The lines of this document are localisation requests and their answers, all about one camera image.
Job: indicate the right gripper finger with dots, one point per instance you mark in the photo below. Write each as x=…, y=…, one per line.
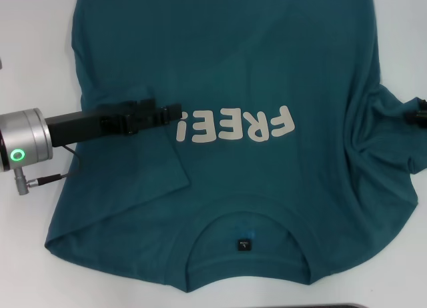
x=418, y=118

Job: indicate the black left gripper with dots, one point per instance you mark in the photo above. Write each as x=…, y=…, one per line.
x=80, y=126

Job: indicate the teal blue printed t-shirt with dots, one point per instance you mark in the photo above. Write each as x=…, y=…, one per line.
x=233, y=54

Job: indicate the dark grey flat panel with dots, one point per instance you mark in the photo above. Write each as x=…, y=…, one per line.
x=333, y=306

